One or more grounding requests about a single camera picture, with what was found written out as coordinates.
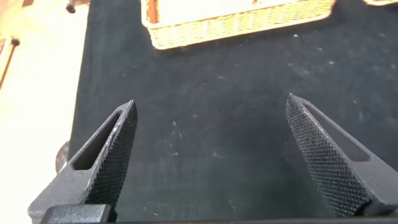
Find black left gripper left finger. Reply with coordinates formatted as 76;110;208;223
27;99;139;223

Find wicker basket brown handles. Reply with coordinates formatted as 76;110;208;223
140;0;337;50
363;0;398;6

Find black tablecloth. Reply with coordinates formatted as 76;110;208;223
67;0;398;223

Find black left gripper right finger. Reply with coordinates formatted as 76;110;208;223
284;92;398;218

